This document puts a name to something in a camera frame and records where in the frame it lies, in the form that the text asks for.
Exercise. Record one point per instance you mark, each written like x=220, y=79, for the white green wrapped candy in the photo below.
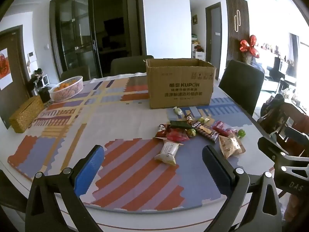
x=178, y=111

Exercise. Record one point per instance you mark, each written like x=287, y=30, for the colourful patterned table mat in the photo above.
x=96, y=116

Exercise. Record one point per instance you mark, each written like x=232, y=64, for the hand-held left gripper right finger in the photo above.
x=216, y=165

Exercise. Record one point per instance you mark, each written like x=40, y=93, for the pink red snack packet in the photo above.
x=223, y=128

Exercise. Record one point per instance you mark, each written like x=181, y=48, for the white hallway shelf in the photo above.
x=198, y=52

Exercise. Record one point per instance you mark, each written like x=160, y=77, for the white snack packet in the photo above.
x=168, y=152

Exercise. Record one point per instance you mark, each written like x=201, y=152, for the dark red snack packet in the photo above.
x=162, y=130

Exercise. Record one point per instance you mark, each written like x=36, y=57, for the dark wooden door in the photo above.
x=17, y=60

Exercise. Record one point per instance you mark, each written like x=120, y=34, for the dark slatted wall panel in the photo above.
x=231, y=41

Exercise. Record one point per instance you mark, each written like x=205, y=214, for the beige brown snack packet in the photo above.
x=230, y=146

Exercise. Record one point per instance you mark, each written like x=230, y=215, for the small brown snack packet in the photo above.
x=188, y=118

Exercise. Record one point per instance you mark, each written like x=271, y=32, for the dark figure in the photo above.
x=36, y=76

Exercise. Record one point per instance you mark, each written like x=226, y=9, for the black holder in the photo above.
x=44, y=94

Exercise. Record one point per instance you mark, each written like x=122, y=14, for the red paper door poster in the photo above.
x=4, y=70

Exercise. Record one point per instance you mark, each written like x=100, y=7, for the dark framed hallway door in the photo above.
x=214, y=36

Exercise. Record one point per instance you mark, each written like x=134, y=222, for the yellow green wrapped candy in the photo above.
x=204, y=119

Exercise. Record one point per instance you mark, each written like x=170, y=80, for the wooden chair with clothes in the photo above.
x=282, y=118

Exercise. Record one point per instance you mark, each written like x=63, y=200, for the pile of oranges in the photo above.
x=63, y=86

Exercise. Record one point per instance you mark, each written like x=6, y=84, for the small white cabinet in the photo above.
x=45, y=79

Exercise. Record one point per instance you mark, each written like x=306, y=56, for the brown cardboard box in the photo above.
x=179, y=87

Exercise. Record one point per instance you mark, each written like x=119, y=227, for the shiny red snack packet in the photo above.
x=177, y=135

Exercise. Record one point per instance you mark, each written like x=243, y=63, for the dark glass sliding door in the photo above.
x=96, y=29

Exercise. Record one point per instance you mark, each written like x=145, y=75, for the brown striped biscuit packet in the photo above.
x=207, y=132

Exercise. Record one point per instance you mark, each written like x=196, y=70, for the dark green snack packet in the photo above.
x=179, y=125

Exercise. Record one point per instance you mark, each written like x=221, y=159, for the pink plastic basket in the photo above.
x=70, y=91

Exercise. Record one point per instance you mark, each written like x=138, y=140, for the red foil balloon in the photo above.
x=251, y=46

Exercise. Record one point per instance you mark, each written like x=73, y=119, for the woven tissue box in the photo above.
x=25, y=114

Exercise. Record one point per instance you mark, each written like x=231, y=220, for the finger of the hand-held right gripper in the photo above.
x=268, y=145

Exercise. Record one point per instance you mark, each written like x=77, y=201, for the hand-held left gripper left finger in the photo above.
x=89, y=166

